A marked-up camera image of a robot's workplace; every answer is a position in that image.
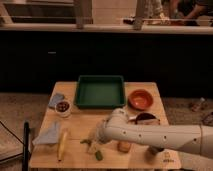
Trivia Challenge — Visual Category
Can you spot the green plastic tray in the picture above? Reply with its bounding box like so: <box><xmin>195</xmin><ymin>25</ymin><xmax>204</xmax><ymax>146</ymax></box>
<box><xmin>74</xmin><ymin>75</ymin><xmax>126</xmax><ymax>109</ymax></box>

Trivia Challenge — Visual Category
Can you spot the white cup with nuts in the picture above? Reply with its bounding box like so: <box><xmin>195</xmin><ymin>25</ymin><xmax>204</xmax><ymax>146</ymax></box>
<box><xmin>55</xmin><ymin>100</ymin><xmax>71</xmax><ymax>117</ymax></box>

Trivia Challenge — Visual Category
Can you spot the person in background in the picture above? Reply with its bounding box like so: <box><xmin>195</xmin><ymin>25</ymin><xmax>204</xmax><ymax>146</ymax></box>
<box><xmin>169</xmin><ymin>0</ymin><xmax>213</xmax><ymax>26</ymax></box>

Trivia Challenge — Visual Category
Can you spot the black pole stand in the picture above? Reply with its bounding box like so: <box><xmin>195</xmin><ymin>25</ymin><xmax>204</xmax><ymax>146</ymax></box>
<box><xmin>22</xmin><ymin>122</ymin><xmax>30</xmax><ymax>171</ymax></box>

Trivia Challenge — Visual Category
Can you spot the black cable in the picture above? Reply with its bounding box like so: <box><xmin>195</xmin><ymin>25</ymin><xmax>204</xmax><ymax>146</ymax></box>
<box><xmin>0</xmin><ymin>120</ymin><xmax>25</xmax><ymax>145</ymax></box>

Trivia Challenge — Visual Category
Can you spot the wooden block in bowl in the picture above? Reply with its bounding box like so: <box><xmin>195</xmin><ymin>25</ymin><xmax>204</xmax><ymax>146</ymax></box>
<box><xmin>140</xmin><ymin>120</ymin><xmax>160</xmax><ymax>125</ymax></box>

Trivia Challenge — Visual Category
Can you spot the orange bowl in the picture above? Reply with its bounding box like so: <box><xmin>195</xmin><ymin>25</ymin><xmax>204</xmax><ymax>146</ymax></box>
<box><xmin>128</xmin><ymin>89</ymin><xmax>154</xmax><ymax>111</ymax></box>

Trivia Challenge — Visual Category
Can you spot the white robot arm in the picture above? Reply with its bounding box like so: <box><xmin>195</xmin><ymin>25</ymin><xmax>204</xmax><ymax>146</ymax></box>
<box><xmin>90</xmin><ymin>108</ymin><xmax>213</xmax><ymax>159</ymax></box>

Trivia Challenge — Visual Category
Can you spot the grey blue cloth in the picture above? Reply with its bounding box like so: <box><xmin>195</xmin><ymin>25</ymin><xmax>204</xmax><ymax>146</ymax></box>
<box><xmin>32</xmin><ymin>122</ymin><xmax>60</xmax><ymax>145</ymax></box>

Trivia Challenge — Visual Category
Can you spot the blue sponge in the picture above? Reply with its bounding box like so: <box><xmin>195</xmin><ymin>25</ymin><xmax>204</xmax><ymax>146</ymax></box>
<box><xmin>48</xmin><ymin>93</ymin><xmax>64</xmax><ymax>109</ymax></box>

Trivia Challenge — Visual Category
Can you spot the dark metal cup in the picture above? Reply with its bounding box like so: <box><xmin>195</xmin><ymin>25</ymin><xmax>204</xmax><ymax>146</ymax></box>
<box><xmin>148</xmin><ymin>146</ymin><xmax>164</xmax><ymax>155</ymax></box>

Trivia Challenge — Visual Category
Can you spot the black bowl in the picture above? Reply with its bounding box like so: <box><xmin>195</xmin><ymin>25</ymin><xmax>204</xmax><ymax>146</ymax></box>
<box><xmin>135</xmin><ymin>113</ymin><xmax>160</xmax><ymax>124</ymax></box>

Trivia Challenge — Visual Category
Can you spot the orange peach fruit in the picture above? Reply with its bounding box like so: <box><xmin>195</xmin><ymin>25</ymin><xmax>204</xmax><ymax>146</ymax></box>
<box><xmin>117</xmin><ymin>141</ymin><xmax>131</xmax><ymax>153</ymax></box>

